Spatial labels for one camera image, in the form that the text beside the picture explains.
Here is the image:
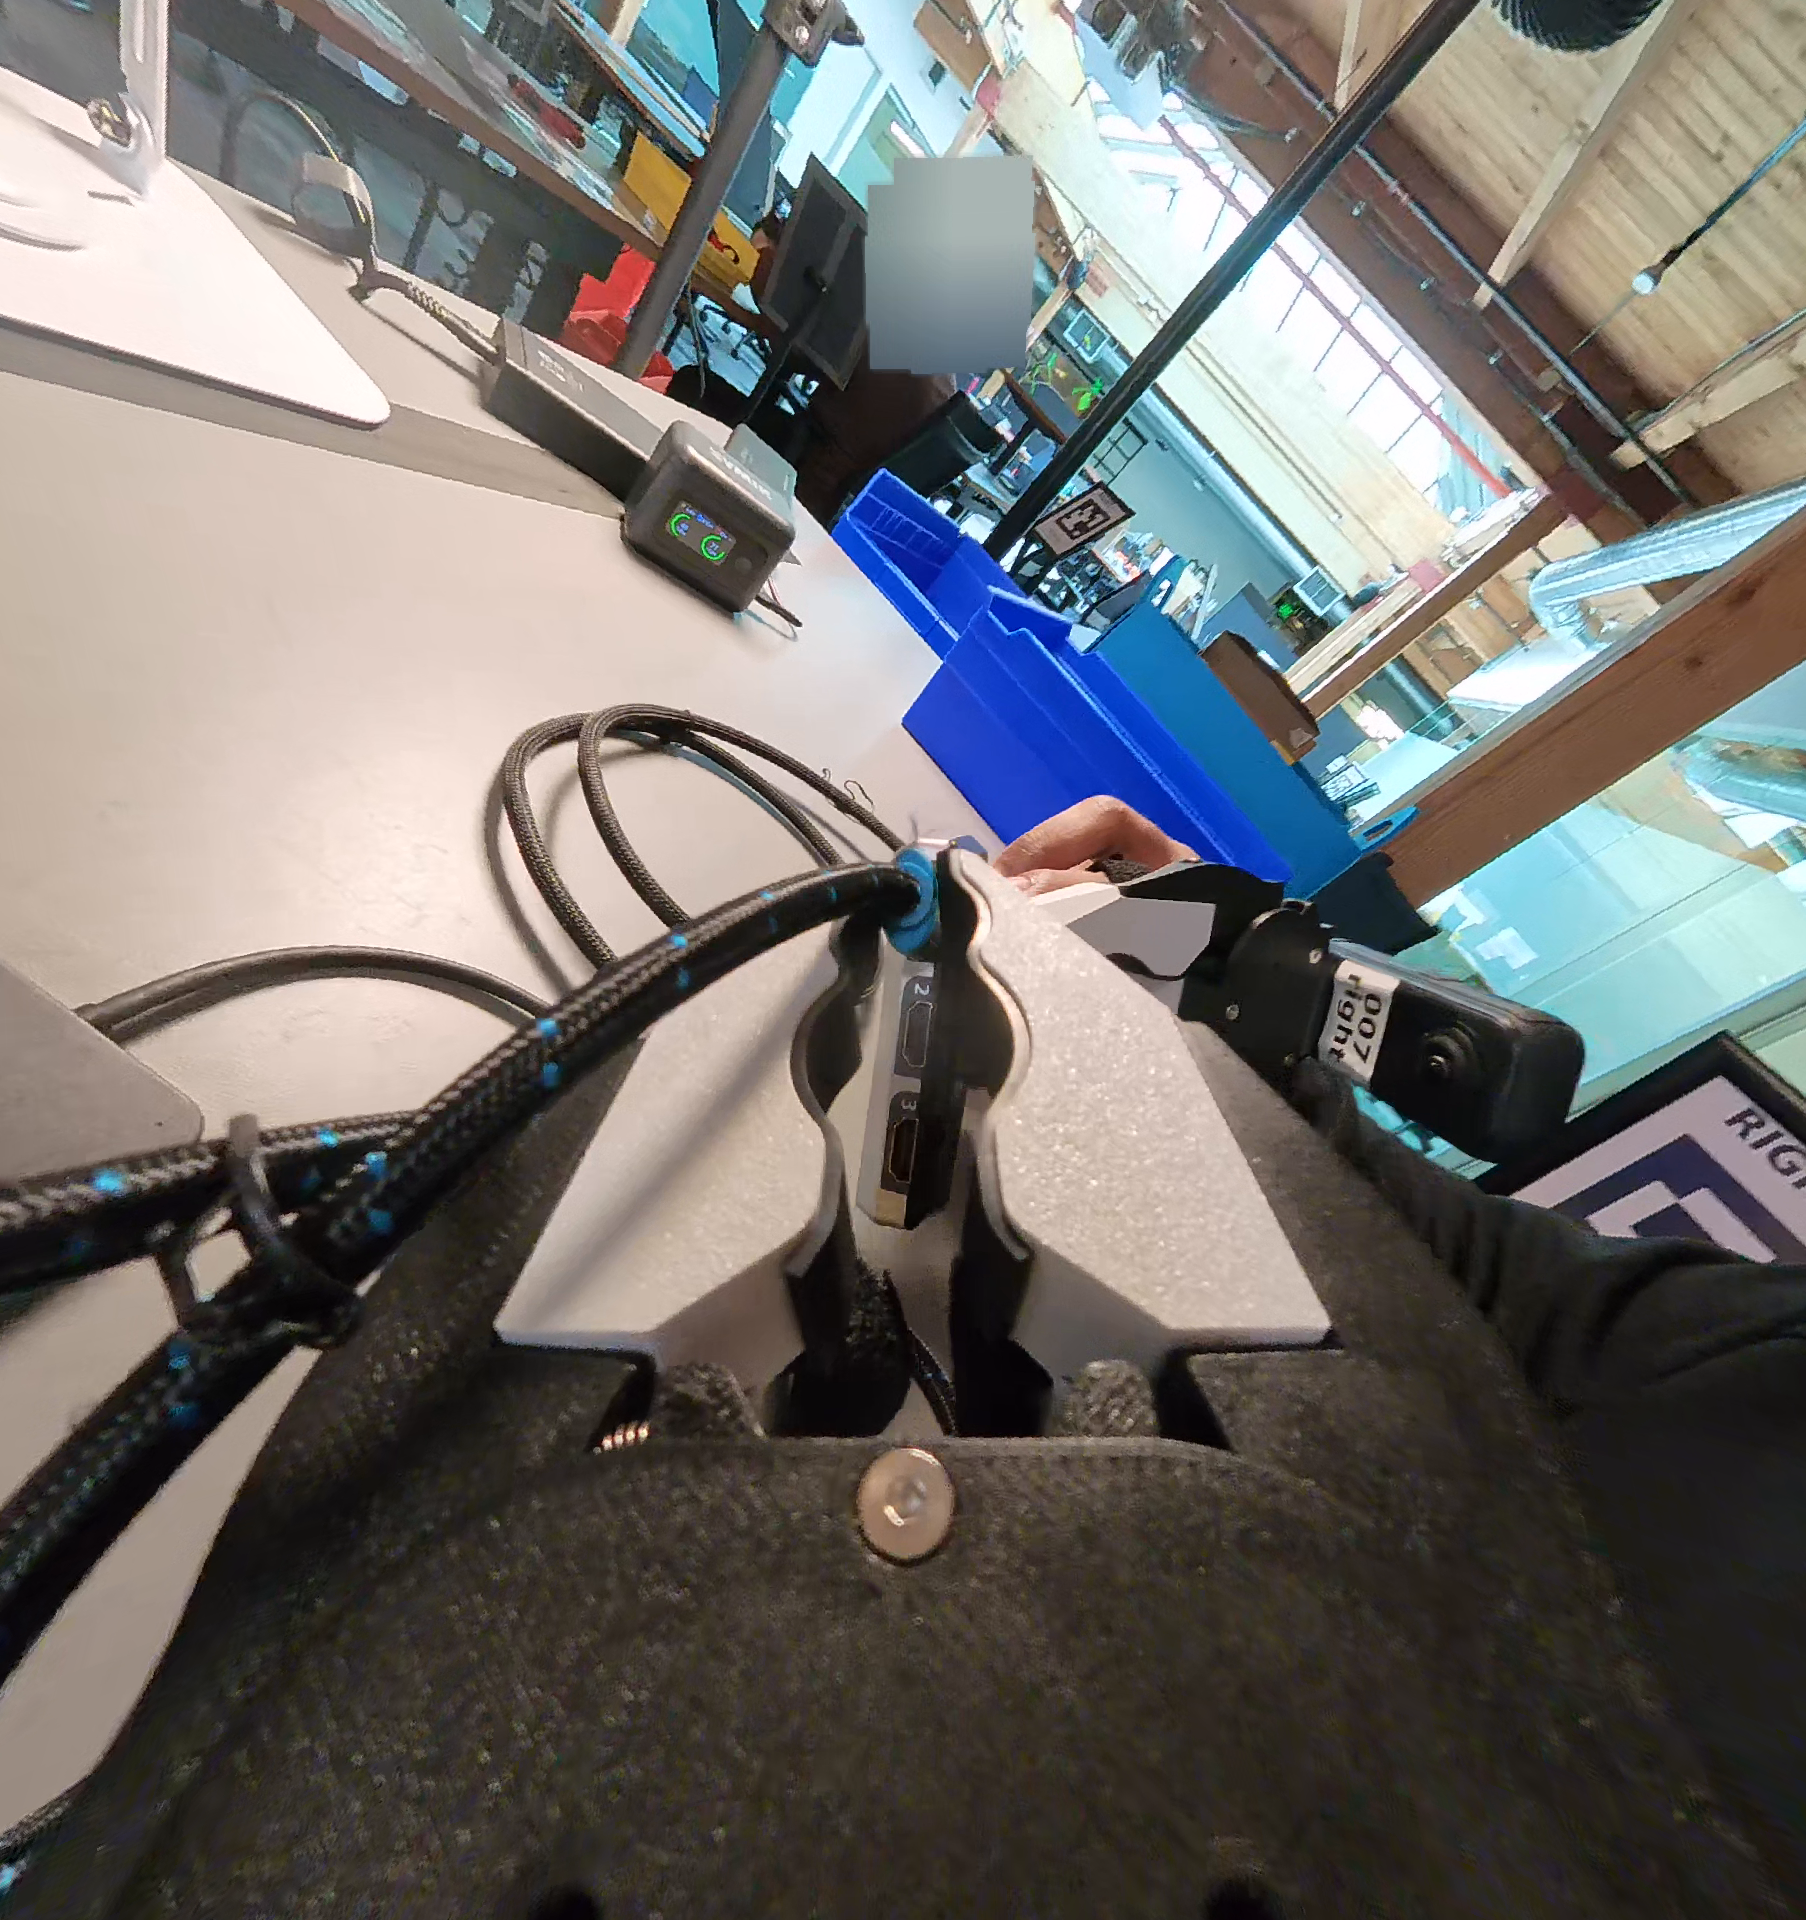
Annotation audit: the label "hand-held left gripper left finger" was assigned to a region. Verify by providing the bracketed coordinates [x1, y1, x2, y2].
[491, 896, 908, 1417]

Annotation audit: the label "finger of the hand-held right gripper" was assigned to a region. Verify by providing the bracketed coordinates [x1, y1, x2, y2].
[1021, 880, 1221, 1014]

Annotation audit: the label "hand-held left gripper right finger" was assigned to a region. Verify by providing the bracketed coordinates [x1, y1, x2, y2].
[942, 846, 1338, 1408]

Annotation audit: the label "thin black hub cable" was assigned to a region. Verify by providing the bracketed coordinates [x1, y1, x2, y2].
[75, 944, 556, 1045]

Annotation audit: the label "black braided switch cable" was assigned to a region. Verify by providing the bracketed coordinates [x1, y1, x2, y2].
[499, 700, 955, 1433]

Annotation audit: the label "black usb hub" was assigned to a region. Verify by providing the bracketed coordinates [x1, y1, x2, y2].
[0, 916, 204, 1191]

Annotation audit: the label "person's right hand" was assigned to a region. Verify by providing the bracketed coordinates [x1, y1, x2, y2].
[993, 799, 1203, 892]

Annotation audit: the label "large blue plastic bin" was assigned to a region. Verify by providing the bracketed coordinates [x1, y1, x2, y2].
[902, 588, 1362, 896]

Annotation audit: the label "cardboard box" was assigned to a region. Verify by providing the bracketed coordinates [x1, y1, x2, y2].
[1200, 630, 1319, 759]

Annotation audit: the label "black framed white sign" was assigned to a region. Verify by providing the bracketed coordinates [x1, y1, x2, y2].
[1486, 1032, 1806, 1276]

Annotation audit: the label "black white marker tag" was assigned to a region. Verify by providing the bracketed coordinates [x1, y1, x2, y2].
[1030, 482, 1134, 559]

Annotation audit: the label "grey power bank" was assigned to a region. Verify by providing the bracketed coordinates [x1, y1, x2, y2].
[620, 422, 800, 618]

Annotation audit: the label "black music stand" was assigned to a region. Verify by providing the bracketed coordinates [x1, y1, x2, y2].
[753, 158, 871, 391]

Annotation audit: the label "black power adapter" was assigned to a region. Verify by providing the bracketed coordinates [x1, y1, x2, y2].
[479, 315, 665, 461]

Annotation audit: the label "red plastic bin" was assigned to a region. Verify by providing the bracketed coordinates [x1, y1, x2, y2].
[565, 248, 672, 360]

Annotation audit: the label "yellow box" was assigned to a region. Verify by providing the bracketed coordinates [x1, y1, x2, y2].
[617, 129, 766, 294]

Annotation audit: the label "grey light stand pole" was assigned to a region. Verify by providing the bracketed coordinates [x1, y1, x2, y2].
[613, 0, 863, 376]

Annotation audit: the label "white stand clear legs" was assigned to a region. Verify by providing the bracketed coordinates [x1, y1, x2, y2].
[0, 0, 394, 431]

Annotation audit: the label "wooden post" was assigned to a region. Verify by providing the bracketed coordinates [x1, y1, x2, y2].
[1294, 464, 1806, 902]

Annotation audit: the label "black cable tie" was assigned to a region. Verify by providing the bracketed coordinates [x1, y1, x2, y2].
[151, 1118, 358, 1344]

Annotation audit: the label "adapter cable velcro strap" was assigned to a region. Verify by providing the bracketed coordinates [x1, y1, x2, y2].
[234, 87, 511, 360]

